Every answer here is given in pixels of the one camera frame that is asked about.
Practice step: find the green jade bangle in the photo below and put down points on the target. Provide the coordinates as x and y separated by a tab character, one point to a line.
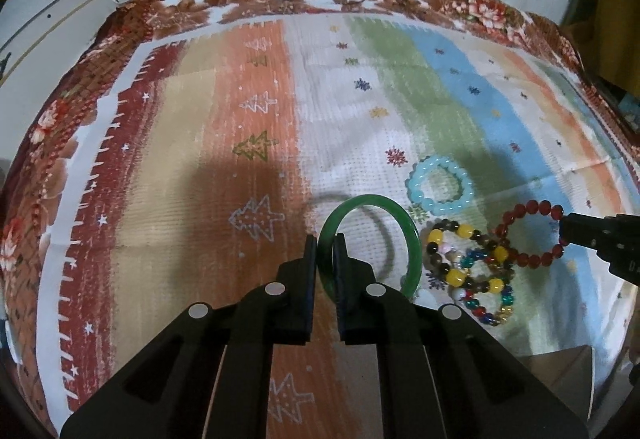
413	239

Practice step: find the white panel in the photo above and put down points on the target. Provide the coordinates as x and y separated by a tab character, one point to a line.
45	24

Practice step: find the yellow panel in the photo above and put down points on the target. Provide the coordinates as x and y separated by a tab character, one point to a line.
620	9

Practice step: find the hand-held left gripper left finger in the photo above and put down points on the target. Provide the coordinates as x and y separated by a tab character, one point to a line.
311	269

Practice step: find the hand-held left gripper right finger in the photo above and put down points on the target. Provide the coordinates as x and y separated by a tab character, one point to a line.
340	271

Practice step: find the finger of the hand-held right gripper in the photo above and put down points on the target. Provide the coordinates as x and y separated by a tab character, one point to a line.
585	231

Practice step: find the striped printed cloth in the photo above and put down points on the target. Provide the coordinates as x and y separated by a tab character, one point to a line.
200	159

